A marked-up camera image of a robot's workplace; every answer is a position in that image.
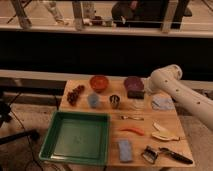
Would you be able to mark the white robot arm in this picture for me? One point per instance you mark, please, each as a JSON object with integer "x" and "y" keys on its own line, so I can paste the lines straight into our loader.
{"x": 167, "y": 79}

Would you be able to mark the metal cup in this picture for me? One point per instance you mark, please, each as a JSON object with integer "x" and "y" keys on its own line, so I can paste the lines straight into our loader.
{"x": 114, "y": 101}

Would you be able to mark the blue paper cup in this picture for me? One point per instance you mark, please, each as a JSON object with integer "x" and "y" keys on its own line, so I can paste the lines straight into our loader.
{"x": 93, "y": 100}

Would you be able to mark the black eraser block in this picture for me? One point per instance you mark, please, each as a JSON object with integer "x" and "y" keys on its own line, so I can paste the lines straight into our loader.
{"x": 135, "y": 94}

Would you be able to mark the orange bowl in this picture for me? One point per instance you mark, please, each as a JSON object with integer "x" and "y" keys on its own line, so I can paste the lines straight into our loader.
{"x": 99, "y": 83}

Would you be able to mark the purple bowl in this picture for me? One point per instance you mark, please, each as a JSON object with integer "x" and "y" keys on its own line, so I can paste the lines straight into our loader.
{"x": 133, "y": 83}

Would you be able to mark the metal spoon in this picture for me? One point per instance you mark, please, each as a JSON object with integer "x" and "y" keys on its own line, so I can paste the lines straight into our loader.
{"x": 133, "y": 118}

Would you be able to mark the bunch of red grapes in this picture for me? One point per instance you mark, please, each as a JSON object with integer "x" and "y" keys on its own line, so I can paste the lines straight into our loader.
{"x": 72, "y": 96}

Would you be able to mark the clear plastic bag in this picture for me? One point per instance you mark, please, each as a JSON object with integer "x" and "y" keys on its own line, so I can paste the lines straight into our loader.
{"x": 137, "y": 105}

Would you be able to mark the orange carrot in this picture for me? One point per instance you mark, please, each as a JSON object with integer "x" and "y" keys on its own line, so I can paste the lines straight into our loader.
{"x": 134, "y": 130}

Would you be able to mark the wooden table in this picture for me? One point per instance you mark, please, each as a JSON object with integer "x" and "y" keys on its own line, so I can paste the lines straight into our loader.
{"x": 168, "y": 119}

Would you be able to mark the blue cloth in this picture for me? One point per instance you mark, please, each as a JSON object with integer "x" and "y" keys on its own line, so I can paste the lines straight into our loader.
{"x": 162, "y": 103}

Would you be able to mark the green plastic tray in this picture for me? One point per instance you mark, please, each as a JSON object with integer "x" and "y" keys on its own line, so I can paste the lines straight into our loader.
{"x": 77, "y": 138}

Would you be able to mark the blue sponge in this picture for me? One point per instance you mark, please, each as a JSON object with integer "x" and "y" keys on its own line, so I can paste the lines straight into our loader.
{"x": 125, "y": 151}

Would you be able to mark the metal binder clip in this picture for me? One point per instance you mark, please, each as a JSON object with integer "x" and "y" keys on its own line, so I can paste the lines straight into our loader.
{"x": 150, "y": 154}

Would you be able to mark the black handled tool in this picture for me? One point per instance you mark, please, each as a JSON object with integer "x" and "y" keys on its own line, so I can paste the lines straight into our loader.
{"x": 175, "y": 156}

